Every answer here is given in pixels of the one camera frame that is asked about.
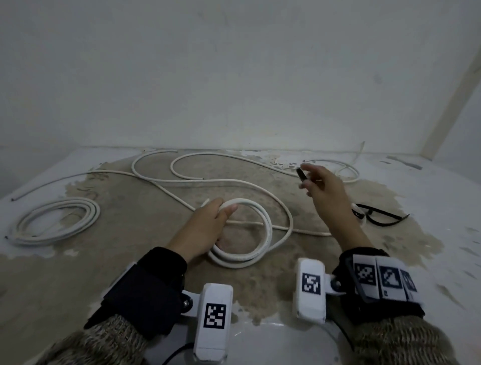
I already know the person's left hand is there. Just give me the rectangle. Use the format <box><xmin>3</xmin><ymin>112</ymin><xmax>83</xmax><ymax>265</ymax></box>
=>
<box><xmin>165</xmin><ymin>198</ymin><xmax>238</xmax><ymax>264</ymax></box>

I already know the person's right hand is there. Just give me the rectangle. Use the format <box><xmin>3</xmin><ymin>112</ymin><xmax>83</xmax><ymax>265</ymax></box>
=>
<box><xmin>299</xmin><ymin>163</ymin><xmax>373</xmax><ymax>251</ymax></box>

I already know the white cable with end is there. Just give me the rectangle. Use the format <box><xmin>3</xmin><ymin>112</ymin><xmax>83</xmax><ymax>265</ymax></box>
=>
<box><xmin>132</xmin><ymin>150</ymin><xmax>294</xmax><ymax>269</ymax></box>

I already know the person's right forearm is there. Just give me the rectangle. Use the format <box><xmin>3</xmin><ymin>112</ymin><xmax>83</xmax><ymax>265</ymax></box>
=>
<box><xmin>332</xmin><ymin>226</ymin><xmax>462</xmax><ymax>365</ymax></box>

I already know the person's left forearm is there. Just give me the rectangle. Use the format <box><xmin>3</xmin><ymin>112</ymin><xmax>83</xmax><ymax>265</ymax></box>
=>
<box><xmin>36</xmin><ymin>245</ymin><xmax>188</xmax><ymax>365</ymax></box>

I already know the white marker blocks band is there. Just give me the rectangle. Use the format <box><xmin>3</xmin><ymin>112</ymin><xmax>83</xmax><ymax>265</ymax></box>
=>
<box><xmin>351</xmin><ymin>254</ymin><xmax>418</xmax><ymax>304</ymax></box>

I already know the curved white cable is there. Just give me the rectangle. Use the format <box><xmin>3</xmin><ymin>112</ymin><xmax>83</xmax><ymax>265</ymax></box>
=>
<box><xmin>170</xmin><ymin>152</ymin><xmax>360</xmax><ymax>184</ymax></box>

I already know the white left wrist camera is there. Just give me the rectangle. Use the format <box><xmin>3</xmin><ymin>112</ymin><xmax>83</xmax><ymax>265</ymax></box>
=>
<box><xmin>182</xmin><ymin>283</ymin><xmax>234</xmax><ymax>364</ymax></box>

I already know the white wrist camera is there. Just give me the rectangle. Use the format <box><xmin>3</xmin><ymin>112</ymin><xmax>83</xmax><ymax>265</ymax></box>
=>
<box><xmin>293</xmin><ymin>257</ymin><xmax>339</xmax><ymax>325</ymax></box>
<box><xmin>182</xmin><ymin>283</ymin><xmax>234</xmax><ymax>364</ymax></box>

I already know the black left wrist strap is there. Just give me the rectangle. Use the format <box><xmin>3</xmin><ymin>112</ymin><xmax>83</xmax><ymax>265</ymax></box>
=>
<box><xmin>84</xmin><ymin>247</ymin><xmax>188</xmax><ymax>341</ymax></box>

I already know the black wrist strap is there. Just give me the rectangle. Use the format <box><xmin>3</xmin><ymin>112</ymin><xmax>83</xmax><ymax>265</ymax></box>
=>
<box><xmin>332</xmin><ymin>248</ymin><xmax>426</xmax><ymax>327</ymax></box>
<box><xmin>84</xmin><ymin>247</ymin><xmax>188</xmax><ymax>341</ymax></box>

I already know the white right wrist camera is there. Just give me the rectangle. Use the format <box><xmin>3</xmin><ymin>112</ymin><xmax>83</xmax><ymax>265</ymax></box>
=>
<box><xmin>293</xmin><ymin>257</ymin><xmax>339</xmax><ymax>325</ymax></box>

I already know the black camera cable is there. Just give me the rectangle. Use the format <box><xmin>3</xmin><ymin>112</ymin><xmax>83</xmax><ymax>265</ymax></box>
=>
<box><xmin>161</xmin><ymin>342</ymin><xmax>196</xmax><ymax>365</ymax></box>

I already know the long white cable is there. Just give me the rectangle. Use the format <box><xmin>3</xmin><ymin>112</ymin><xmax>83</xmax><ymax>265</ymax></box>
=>
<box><xmin>11</xmin><ymin>170</ymin><xmax>367</xmax><ymax>237</ymax></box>

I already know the black right wrist strap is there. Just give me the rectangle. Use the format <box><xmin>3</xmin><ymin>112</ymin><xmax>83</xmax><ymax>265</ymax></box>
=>
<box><xmin>332</xmin><ymin>248</ymin><xmax>426</xmax><ymax>327</ymax></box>

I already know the flat white cable bundle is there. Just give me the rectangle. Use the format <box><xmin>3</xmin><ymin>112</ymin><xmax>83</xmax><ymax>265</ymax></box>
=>
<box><xmin>7</xmin><ymin>198</ymin><xmax>101</xmax><ymax>247</ymax></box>

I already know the beige wall trim strip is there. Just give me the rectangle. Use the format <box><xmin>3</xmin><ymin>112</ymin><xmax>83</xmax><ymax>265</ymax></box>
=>
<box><xmin>420</xmin><ymin>48</ymin><xmax>481</xmax><ymax>158</ymax></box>

